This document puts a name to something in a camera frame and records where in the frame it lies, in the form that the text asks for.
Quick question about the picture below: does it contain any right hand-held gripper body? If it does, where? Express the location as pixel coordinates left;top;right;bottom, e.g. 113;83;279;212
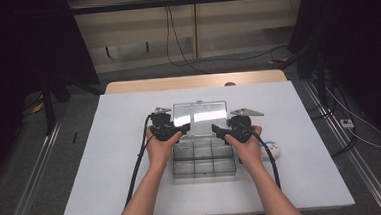
227;106;267;145

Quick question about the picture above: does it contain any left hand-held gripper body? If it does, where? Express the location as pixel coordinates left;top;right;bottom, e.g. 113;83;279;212
148;105;179;143

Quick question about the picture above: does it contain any clear plastic compartment box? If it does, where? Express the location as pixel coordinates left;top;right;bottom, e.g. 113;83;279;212
167;98;238;181

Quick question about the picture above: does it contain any white and blue plush toy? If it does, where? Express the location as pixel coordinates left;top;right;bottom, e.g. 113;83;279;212
260;140;282;161

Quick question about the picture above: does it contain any person's left hand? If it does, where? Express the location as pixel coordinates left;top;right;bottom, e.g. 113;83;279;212
145;124;186;168

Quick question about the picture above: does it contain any person's right hand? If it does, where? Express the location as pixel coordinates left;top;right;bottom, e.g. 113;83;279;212
224;124;266;173

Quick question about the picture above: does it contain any wooden table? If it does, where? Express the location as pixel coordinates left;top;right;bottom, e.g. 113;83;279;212
104;69;288;96

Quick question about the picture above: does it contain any yellow floor tape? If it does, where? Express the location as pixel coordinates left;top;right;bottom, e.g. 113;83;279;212
269;57;290;66
21;92;47;116

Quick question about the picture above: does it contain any white table board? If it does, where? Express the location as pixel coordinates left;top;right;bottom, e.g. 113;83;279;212
52;77;357;215

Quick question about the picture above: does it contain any black metal stand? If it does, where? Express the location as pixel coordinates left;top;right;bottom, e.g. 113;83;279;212
276;38;333;111
39;69;108;136

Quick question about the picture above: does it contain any white power strip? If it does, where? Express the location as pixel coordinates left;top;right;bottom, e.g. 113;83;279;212
339;118;355;130

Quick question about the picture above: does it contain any black horizontal bar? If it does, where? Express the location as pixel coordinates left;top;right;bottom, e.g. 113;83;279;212
68;0;306;17

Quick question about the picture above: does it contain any black curtain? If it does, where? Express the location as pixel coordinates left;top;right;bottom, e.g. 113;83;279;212
285;0;381;152
0;0;106;190

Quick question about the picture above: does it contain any left hand-held gripper black cable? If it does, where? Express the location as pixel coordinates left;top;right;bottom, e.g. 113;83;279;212
119;113;160;208

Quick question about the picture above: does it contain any hand-held gripper black cable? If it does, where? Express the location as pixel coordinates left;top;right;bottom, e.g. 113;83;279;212
251;128;283;192
119;113;160;208

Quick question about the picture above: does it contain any right hand-held gripper black cable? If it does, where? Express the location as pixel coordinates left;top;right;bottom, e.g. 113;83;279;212
251;128;283;192

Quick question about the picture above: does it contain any black floor cable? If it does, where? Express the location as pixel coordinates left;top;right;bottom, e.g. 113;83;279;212
305;76;360;159

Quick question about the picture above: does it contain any black power cable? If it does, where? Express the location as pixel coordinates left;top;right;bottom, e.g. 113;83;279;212
162;0;290;69
166;2;209;77

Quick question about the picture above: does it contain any metal floor rail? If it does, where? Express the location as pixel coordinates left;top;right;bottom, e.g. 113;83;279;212
301;75;381;215
0;118;69;215

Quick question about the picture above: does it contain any white floor cable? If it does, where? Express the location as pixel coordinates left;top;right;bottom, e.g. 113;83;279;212
323;82;381;153

